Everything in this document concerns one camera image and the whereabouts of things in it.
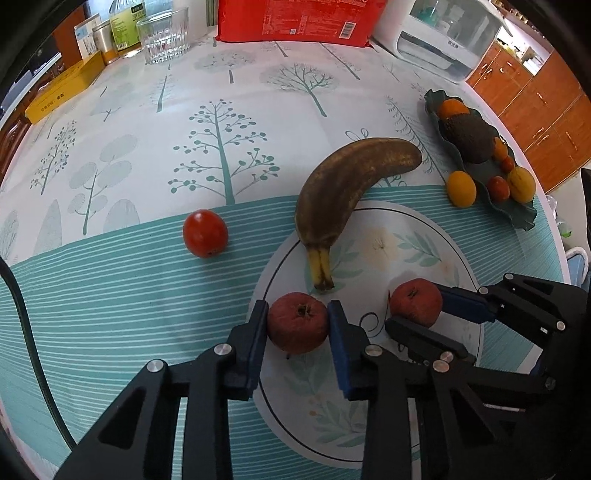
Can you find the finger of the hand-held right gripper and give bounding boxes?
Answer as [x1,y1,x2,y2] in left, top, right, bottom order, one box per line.
[385,316,558,403]
[436,273,580,344]

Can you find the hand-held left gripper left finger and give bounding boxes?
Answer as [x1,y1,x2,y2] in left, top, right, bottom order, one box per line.
[69,299,271,480]

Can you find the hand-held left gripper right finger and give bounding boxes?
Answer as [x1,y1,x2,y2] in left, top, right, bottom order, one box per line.
[327,300,527,480]

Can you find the red hawthorn fruit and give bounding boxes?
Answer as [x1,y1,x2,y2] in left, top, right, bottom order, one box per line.
[267,292,329,355]
[389,278,443,328]

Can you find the dark green scalloped plate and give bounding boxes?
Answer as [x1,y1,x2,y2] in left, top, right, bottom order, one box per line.
[424,89,539,230]

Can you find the small red tomato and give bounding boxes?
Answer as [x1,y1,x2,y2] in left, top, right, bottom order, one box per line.
[487,176,511,201]

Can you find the large orange with sticker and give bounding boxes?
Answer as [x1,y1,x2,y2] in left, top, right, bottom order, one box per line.
[507,167,537,204]

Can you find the dark avocado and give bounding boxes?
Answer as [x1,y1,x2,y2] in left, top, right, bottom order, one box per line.
[444,113,497,163]

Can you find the tangerine with dark stem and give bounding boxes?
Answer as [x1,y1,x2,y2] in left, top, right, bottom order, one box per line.
[438,99,471,120]

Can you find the white floral plate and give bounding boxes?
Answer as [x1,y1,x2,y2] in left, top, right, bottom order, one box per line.
[253,199,485,462]

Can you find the small yellow kumquat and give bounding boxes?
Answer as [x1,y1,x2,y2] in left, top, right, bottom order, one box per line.
[446,170,477,208]

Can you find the blue-grey chair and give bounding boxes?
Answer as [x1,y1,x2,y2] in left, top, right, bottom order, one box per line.
[564,244,591,296]

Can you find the teal striped table runner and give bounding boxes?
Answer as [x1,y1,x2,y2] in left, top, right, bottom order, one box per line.
[0,185,568,480]

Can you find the brown overripe banana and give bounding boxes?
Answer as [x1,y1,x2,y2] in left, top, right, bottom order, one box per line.
[295,137,423,291]

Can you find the brown wooden cabinets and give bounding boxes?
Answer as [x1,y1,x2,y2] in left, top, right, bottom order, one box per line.
[465,41,591,195]

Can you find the tree print tablecloth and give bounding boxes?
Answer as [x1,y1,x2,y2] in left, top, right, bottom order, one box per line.
[0,28,462,268]

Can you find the wooden display shelf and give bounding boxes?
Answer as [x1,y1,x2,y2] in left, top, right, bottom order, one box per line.
[494,0,555,77]

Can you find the white countertop appliance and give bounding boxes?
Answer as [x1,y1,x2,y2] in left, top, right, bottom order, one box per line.
[373,0,503,84]

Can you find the clear ribbed glass cup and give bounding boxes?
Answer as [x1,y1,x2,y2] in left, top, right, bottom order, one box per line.
[136,7,190,65]

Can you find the yellow flat box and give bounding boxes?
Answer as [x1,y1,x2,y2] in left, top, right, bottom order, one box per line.
[24,50,106,124]

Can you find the red carton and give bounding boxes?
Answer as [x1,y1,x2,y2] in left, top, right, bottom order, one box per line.
[216,0,387,47]

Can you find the metal can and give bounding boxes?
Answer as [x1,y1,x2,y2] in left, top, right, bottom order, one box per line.
[91,21,116,65]

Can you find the clear bottle with green label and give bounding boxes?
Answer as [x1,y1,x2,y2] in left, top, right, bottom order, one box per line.
[108,0,146,58]

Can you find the blue and white carton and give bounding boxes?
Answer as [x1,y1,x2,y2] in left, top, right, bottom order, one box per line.
[74,13,103,58]

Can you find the black cable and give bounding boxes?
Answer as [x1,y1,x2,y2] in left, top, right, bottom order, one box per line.
[0,256,77,448]

